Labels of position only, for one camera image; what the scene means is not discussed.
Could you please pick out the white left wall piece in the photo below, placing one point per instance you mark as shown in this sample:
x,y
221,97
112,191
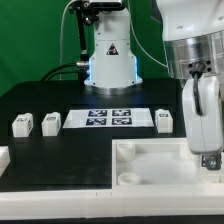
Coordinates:
x,y
4,159

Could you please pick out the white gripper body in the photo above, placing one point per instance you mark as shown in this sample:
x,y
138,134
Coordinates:
x,y
204,133

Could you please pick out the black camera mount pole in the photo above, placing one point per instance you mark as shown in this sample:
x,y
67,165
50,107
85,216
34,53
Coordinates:
x,y
85,15

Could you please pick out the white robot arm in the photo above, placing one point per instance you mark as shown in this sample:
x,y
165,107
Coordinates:
x,y
193,38

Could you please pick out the white marker sheet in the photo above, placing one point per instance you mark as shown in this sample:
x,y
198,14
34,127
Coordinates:
x,y
95,118

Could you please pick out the white square tabletop part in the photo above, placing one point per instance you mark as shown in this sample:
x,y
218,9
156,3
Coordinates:
x,y
163,165

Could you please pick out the white front wall rail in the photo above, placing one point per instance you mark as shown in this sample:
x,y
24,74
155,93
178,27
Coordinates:
x,y
146,201

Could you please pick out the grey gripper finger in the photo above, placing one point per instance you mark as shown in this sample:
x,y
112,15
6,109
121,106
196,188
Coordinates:
x,y
212,161

